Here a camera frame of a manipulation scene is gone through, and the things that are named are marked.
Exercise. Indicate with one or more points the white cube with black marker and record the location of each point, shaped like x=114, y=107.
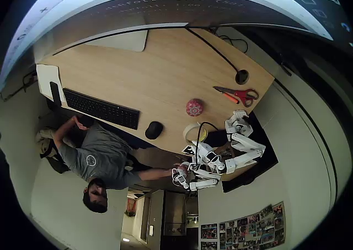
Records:
x=189, y=150

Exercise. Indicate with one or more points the person's right forearm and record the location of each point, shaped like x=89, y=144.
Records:
x=154, y=174

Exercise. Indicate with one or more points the black keyboard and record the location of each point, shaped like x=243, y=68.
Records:
x=102, y=109

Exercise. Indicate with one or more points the beige roll of tape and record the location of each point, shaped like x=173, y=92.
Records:
x=187, y=131

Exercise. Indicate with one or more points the photo collage poster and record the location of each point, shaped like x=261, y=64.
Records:
x=245, y=229

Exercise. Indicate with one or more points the orange pen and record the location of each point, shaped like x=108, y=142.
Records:
x=231, y=97

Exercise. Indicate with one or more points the person's left hand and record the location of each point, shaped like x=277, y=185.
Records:
x=80, y=123

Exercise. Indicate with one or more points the white sheet of paper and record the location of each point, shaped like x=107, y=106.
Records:
x=47, y=76

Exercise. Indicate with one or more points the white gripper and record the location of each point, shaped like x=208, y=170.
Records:
x=204, y=152

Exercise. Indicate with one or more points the black computer mouse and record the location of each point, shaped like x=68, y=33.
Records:
x=154, y=130

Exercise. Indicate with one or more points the person's left forearm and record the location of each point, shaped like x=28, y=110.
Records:
x=64, y=131

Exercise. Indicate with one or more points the person's right hand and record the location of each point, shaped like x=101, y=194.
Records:
x=182, y=167

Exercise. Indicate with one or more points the white leader arm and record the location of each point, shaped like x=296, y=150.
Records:
x=205, y=182

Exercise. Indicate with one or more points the small black white marker tag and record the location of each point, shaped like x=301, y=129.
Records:
x=194, y=166

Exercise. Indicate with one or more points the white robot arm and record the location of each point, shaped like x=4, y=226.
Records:
x=245, y=142

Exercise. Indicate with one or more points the person in grey shirt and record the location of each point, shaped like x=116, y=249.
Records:
x=104, y=156

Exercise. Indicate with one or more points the black mat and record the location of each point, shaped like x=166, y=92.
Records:
x=264, y=161

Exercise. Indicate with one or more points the black phone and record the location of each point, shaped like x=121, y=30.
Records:
x=55, y=93

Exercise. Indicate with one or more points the pink patterned ball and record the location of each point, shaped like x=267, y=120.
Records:
x=195, y=107

